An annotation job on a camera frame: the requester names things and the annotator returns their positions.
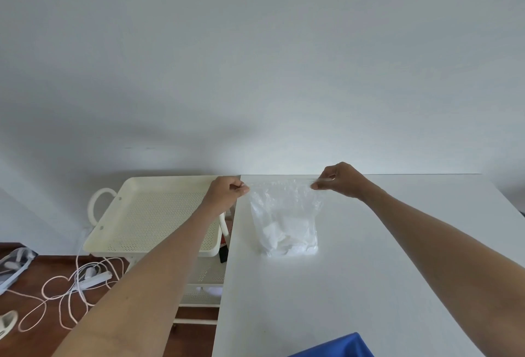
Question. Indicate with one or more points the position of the person's left hand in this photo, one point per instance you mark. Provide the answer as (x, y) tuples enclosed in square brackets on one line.
[(221, 196)]

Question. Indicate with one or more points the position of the black object under cart tray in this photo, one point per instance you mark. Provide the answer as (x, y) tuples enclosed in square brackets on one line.
[(224, 252)]

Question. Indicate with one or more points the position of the cream perforated utility cart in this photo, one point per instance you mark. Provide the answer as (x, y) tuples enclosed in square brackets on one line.
[(156, 221)]

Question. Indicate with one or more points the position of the grey and white bag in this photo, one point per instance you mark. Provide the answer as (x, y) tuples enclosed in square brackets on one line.
[(14, 264)]

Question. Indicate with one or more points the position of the white powder in bag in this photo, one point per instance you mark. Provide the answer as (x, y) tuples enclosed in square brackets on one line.
[(292, 237)]

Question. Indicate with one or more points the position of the white slipper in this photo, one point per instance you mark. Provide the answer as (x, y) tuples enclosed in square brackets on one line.
[(7, 322)]

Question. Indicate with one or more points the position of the white power strip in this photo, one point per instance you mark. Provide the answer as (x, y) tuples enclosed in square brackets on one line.
[(95, 278)]

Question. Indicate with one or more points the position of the person's right hand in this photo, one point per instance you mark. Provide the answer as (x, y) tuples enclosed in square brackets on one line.
[(346, 180)]

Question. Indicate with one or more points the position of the person's right forearm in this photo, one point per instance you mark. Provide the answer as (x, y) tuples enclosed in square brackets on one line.
[(451, 262)]

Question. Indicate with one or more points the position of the person's left fingers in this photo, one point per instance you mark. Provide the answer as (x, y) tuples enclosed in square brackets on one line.
[(240, 187)]

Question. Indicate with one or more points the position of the person's right fingers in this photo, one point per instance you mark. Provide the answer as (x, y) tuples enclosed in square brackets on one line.
[(324, 180)]

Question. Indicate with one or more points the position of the person's left forearm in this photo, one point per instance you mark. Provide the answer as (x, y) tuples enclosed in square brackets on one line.
[(156, 283)]

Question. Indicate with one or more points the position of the clear plastic bag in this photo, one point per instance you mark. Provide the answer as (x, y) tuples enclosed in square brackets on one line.
[(287, 217)]

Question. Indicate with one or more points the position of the blue cloth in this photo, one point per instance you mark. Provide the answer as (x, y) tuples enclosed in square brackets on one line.
[(336, 346)]

